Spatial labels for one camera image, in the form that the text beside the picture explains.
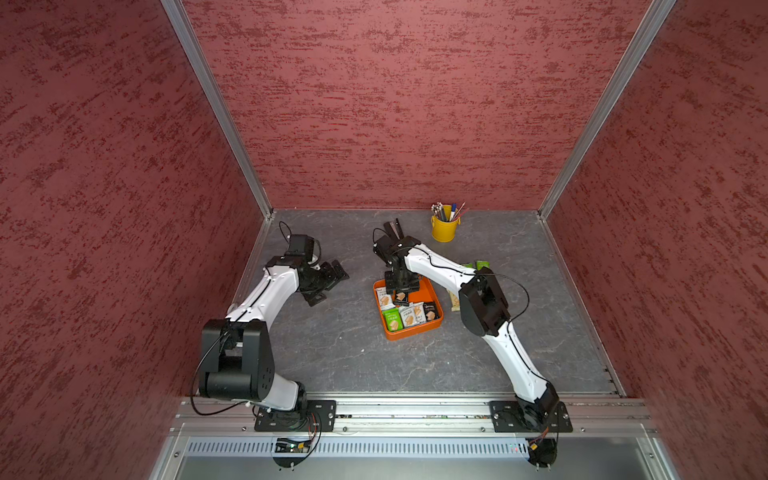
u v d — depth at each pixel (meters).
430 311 0.91
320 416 0.74
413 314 0.90
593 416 0.76
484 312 0.60
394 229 1.13
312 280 0.74
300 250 0.71
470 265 1.05
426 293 0.96
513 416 0.73
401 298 0.94
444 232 1.10
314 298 0.80
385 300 0.92
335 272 0.81
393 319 0.89
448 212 1.09
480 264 1.04
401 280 0.84
